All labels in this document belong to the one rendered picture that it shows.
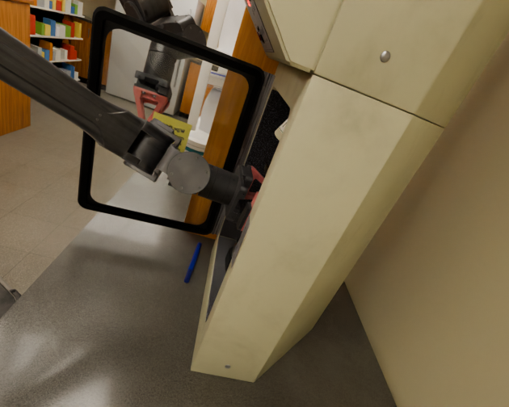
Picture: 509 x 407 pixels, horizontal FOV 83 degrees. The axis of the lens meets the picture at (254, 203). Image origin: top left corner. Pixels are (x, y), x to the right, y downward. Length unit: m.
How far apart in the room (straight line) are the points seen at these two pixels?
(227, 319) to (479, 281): 0.44
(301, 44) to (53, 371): 0.52
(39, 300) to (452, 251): 0.76
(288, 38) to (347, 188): 0.16
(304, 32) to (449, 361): 0.58
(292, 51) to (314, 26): 0.03
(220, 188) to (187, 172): 0.09
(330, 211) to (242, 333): 0.23
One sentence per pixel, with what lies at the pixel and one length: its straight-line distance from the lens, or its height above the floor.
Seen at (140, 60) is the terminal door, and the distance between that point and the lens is 0.60.
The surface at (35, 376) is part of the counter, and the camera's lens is 0.54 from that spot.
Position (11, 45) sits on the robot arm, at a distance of 0.42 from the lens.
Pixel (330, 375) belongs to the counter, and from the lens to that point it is 0.66.
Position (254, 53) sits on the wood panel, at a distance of 0.66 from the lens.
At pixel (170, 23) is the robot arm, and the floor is 1.40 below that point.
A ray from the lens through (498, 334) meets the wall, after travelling 0.62.
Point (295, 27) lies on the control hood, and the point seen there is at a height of 1.44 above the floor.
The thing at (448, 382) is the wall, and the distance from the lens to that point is 0.67.
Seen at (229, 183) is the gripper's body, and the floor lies 1.22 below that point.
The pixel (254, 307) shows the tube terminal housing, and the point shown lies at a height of 1.11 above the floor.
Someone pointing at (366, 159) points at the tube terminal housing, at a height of 1.35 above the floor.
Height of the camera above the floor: 1.41
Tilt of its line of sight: 26 degrees down
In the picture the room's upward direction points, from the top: 22 degrees clockwise
